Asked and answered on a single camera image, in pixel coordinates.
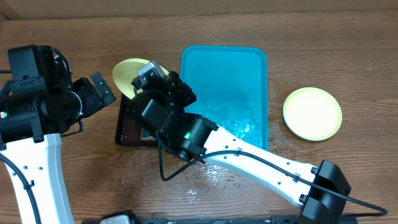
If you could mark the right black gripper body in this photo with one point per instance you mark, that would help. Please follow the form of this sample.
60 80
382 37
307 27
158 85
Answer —
182 93

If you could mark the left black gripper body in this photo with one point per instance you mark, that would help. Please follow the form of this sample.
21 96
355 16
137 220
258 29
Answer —
91 102

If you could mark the yellow-green plate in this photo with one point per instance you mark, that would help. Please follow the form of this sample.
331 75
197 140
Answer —
312 114
124 73

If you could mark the orange green scrub sponge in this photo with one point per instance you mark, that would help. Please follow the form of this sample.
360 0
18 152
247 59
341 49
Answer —
146 136

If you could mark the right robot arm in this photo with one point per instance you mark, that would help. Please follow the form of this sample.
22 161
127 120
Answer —
157 104

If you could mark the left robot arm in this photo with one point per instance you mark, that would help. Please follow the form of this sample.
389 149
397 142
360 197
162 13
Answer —
39 105

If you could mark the black rectangular tray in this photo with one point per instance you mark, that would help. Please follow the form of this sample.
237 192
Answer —
128 132

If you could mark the teal plastic tray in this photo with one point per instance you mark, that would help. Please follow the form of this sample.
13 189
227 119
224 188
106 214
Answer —
231 88

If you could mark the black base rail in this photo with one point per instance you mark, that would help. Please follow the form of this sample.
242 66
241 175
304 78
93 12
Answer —
128 217

